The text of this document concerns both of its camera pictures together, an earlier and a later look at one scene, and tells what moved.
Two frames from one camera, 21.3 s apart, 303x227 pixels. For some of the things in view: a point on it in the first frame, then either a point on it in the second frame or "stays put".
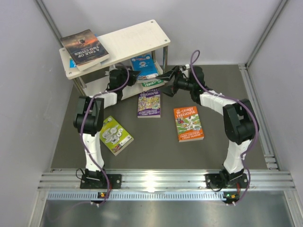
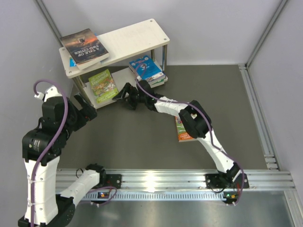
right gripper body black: [180, 82] → [135, 95]
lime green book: [113, 136] → [103, 85]
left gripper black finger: [133, 77] → [82, 102]
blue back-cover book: [145, 65] stays put
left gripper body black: [128, 82] → [79, 117]
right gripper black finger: [168, 75] → [121, 95]
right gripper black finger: [169, 90] → [132, 104]
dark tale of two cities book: [85, 49] stays put
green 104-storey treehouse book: [150, 83] stays put
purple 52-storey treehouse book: [149, 104] → [156, 77]
